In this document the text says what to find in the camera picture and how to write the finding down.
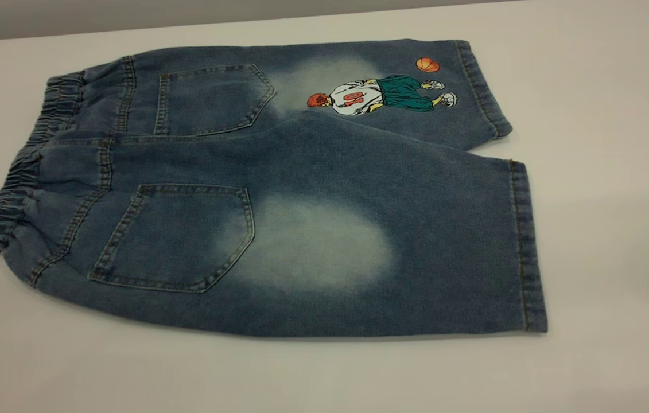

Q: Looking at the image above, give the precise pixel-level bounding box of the blue denim shorts basketball print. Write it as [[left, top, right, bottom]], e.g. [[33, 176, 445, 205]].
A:
[[0, 38, 549, 338]]

